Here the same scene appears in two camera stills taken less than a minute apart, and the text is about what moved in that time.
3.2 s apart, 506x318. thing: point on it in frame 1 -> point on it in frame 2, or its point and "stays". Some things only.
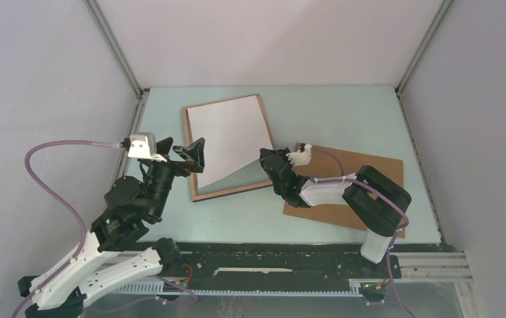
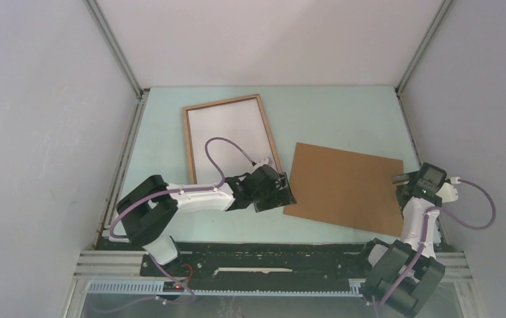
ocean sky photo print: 234,133 stays
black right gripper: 283,153 -> 403,178
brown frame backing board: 326,162 stays
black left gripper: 194,154 -> 287,198
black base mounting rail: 281,262 stays
